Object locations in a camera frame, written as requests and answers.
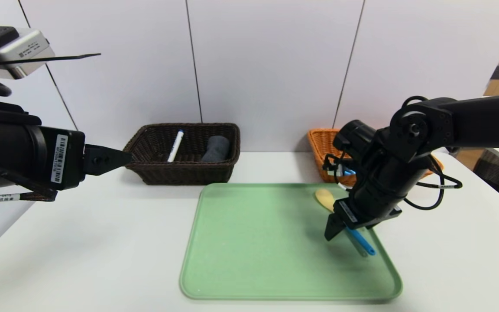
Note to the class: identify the dark brown wicker basket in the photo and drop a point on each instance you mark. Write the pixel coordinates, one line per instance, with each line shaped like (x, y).
(180, 173)

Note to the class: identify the light green plastic tray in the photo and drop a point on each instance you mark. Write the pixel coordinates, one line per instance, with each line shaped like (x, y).
(267, 260)

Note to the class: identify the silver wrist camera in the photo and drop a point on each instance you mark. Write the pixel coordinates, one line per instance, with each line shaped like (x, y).
(344, 170)
(20, 52)

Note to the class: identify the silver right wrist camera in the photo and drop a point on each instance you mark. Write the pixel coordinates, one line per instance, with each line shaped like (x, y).
(344, 170)

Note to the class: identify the orange wicker basket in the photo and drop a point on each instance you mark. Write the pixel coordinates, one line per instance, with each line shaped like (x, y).
(325, 151)

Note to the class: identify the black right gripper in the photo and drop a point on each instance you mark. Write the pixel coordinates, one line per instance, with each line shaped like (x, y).
(352, 215)

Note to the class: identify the white marker with blue cap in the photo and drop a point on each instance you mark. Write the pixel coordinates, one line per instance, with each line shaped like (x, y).
(175, 146)

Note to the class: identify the black zip tie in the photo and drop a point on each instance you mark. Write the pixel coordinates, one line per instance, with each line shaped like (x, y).
(50, 58)

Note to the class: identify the grey towel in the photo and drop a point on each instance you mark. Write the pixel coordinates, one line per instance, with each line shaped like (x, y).
(215, 149)

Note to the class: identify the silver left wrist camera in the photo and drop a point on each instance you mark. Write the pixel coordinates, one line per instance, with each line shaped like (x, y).
(20, 52)

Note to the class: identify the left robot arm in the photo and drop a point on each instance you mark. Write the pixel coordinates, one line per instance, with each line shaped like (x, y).
(2, 147)

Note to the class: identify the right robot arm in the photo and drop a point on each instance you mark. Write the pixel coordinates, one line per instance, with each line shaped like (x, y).
(448, 125)

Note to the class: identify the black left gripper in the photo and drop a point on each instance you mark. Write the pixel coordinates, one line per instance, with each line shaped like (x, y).
(64, 158)

